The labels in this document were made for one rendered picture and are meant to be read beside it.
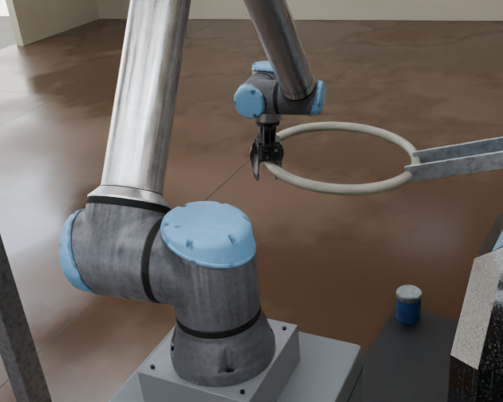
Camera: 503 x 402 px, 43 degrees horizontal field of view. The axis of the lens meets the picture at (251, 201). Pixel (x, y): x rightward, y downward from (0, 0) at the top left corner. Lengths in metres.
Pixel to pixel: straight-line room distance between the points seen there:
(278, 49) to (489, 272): 0.80
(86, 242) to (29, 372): 1.20
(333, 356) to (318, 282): 1.71
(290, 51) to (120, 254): 0.65
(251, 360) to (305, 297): 1.80
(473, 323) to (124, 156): 1.03
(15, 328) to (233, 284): 1.24
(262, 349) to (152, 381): 0.20
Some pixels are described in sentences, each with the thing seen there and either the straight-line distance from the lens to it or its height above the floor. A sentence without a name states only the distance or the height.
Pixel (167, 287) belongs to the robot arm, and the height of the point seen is 1.12.
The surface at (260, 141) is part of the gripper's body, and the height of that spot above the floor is 1.00.
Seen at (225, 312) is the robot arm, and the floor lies 1.07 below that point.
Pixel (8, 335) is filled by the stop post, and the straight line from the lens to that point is 2.16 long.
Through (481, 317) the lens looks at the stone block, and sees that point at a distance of 1.75.
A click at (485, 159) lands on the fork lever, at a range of 1.85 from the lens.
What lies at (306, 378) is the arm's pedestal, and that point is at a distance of 1.25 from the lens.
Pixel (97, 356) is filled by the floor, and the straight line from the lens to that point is 2.77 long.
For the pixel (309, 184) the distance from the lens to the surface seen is 1.80.
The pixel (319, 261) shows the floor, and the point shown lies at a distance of 3.14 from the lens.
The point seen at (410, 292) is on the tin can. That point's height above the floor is 0.15.
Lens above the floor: 1.70
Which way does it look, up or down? 27 degrees down
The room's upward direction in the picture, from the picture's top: 6 degrees counter-clockwise
